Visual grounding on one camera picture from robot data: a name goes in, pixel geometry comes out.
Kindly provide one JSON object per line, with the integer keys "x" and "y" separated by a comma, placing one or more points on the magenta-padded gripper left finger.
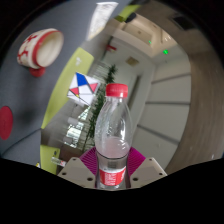
{"x": 78, "y": 171}

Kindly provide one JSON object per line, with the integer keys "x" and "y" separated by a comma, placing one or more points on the white cube with coloured triangles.
{"x": 83, "y": 88}

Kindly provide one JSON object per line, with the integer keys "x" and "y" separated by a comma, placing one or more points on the lime green table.
{"x": 48, "y": 156}
{"x": 125, "y": 10}
{"x": 66, "y": 83}

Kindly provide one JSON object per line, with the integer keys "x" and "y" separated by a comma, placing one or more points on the red fire extinguisher box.
{"x": 111, "y": 47}

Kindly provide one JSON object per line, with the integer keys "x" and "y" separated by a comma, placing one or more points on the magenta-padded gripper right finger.
{"x": 148, "y": 171}

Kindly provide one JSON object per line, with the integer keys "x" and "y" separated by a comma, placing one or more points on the framed wall picture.
{"x": 132, "y": 61}

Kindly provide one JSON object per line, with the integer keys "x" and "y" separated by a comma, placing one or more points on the green exit sign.
{"x": 165, "y": 52}

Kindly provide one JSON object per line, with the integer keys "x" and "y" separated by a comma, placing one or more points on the row of potted green plants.
{"x": 100, "y": 100}

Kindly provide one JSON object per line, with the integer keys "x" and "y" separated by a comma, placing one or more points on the clear red-capped water bottle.
{"x": 113, "y": 133}

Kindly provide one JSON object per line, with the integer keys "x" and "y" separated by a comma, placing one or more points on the red and white mug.
{"x": 40, "y": 50}

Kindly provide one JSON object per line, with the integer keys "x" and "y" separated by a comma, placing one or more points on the flat round red coaster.
{"x": 5, "y": 122}

